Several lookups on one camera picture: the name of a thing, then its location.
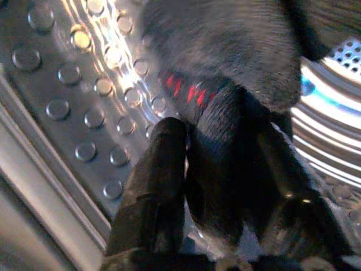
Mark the black sock with red print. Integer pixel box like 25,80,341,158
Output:
142,0,335,246

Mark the perforated steel washer drum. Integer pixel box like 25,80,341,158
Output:
0,0,361,271

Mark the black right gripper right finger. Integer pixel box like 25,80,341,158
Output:
253,132,354,259

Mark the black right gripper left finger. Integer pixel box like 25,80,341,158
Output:
106,117,189,256

